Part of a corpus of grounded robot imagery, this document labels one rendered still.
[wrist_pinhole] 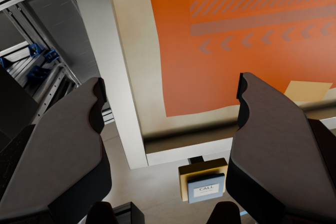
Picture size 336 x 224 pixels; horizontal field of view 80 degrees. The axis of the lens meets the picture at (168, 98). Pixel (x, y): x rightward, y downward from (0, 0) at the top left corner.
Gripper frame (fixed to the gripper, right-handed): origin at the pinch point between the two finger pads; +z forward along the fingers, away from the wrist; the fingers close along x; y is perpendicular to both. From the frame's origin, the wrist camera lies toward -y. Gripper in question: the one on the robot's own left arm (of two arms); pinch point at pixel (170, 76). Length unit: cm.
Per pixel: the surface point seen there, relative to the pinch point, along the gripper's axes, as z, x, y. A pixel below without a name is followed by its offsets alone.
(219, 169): 23.7, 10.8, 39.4
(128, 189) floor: 112, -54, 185
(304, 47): 25.1, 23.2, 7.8
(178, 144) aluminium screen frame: 18.2, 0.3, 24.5
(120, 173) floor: 111, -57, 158
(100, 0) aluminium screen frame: 14.9, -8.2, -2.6
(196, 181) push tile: 20.9, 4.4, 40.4
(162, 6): 19.8, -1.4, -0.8
